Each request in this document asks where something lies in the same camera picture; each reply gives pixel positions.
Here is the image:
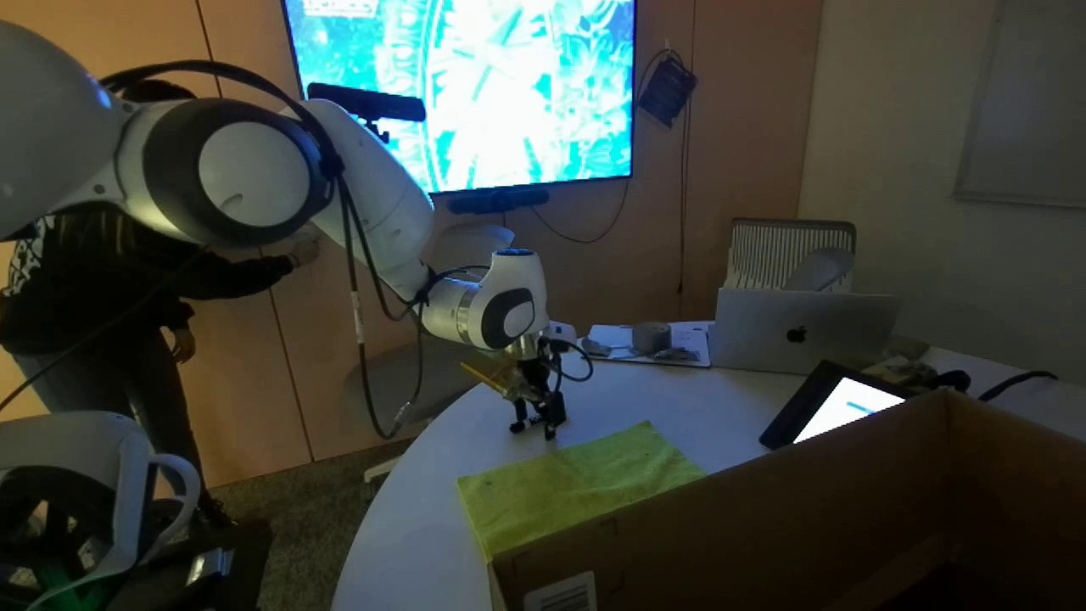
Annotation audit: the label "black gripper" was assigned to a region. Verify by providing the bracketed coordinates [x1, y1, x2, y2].
[505, 318, 583, 444]

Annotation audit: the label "yellow-green microfibre cloth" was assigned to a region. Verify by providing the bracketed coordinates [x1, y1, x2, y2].
[456, 421, 707, 558]

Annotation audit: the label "brown cardboard box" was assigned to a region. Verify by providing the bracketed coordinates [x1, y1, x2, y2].
[487, 387, 1086, 611]

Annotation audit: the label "paper sheets with grey object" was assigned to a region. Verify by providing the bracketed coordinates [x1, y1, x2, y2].
[583, 318, 719, 369]

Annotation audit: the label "black bar under TV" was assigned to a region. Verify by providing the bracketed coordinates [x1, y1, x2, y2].
[444, 188, 557, 216]

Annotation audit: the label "grey mesh chair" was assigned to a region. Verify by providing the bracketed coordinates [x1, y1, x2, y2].
[728, 216, 861, 297]

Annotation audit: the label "black tablet with lit screen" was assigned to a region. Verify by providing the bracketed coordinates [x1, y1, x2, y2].
[756, 359, 913, 454]

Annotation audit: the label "black equipment pile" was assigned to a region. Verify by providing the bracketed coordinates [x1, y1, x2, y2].
[0, 463, 276, 611]

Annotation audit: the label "dark clutter beside tablet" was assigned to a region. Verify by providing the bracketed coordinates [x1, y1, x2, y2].
[870, 349, 979, 402]

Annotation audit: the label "wrist-mounted camera box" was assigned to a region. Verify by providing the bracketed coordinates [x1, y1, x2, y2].
[460, 353, 537, 402]

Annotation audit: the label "wall-mounted TV screen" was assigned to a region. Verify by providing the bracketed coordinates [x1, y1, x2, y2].
[282, 0, 643, 198]

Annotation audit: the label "black stereo bar camera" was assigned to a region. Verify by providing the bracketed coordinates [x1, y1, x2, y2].
[307, 81, 431, 127]

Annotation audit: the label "black wall-mounted device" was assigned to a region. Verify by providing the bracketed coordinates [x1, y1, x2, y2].
[640, 50, 704, 133]

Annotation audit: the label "white curved frame chair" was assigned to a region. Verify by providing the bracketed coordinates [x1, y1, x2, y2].
[0, 409, 203, 611]

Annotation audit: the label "thick black table cable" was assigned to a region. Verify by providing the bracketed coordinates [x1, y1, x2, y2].
[979, 368, 1065, 409]

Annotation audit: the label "grey wall whiteboard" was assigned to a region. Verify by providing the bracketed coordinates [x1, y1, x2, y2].
[955, 0, 1086, 214]

